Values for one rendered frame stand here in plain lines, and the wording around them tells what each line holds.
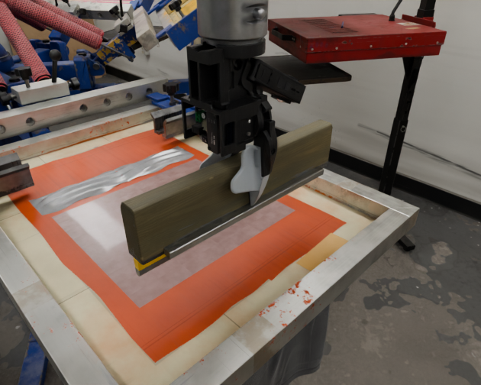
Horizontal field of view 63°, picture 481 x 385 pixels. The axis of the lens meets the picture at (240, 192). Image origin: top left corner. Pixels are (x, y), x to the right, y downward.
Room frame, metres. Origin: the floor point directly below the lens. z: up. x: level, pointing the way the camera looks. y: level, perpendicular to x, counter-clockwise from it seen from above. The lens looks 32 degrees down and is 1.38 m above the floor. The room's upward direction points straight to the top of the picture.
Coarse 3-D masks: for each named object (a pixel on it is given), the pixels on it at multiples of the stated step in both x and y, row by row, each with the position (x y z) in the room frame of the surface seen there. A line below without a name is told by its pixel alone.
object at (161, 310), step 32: (64, 160) 0.82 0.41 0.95; (96, 160) 0.82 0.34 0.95; (32, 192) 0.68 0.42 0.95; (128, 192) 0.68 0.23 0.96; (32, 224) 0.57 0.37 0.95; (64, 224) 0.57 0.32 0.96; (96, 224) 0.57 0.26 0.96; (64, 256) 0.48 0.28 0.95; (96, 256) 0.48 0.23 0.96; (128, 256) 0.48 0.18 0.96; (192, 256) 0.48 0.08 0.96; (224, 256) 0.48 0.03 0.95; (96, 288) 0.41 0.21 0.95; (128, 288) 0.41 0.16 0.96; (160, 288) 0.41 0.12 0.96; (192, 288) 0.41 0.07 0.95; (224, 288) 0.41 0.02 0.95; (256, 288) 0.41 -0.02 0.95; (128, 320) 0.35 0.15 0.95; (160, 320) 0.35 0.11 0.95; (192, 320) 0.35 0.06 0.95; (160, 352) 0.31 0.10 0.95
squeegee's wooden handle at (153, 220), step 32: (320, 128) 0.56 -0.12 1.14; (224, 160) 0.45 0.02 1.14; (288, 160) 0.51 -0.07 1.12; (320, 160) 0.56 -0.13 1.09; (160, 192) 0.37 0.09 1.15; (192, 192) 0.39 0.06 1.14; (224, 192) 0.42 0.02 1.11; (128, 224) 0.35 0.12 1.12; (160, 224) 0.35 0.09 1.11; (192, 224) 0.38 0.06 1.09
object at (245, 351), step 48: (48, 144) 0.86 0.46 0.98; (336, 192) 0.65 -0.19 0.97; (0, 240) 0.48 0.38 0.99; (384, 240) 0.48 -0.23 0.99; (336, 288) 0.39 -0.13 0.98; (48, 336) 0.30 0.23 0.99; (240, 336) 0.30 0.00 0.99; (288, 336) 0.32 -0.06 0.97; (96, 384) 0.24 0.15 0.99; (192, 384) 0.24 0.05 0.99; (240, 384) 0.26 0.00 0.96
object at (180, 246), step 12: (300, 180) 0.51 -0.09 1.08; (276, 192) 0.48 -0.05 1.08; (288, 192) 0.49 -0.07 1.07; (264, 204) 0.45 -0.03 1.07; (228, 216) 0.42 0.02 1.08; (240, 216) 0.42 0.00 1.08; (204, 228) 0.39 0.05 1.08; (216, 228) 0.39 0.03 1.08; (180, 240) 0.37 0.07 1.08; (192, 240) 0.37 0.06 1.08; (204, 240) 0.38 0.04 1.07; (168, 252) 0.35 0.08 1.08; (180, 252) 0.35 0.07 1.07
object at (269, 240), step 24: (120, 144) 0.90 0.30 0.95; (144, 144) 0.90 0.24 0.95; (168, 144) 0.90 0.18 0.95; (168, 168) 0.78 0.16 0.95; (192, 168) 0.78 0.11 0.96; (264, 216) 0.59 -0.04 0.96; (288, 216) 0.59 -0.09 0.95; (312, 216) 0.59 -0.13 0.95; (216, 240) 0.52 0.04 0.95; (240, 240) 0.52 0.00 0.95; (264, 240) 0.52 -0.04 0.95; (288, 240) 0.52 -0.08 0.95; (312, 240) 0.52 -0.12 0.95; (264, 264) 0.46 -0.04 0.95; (288, 264) 0.46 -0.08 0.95
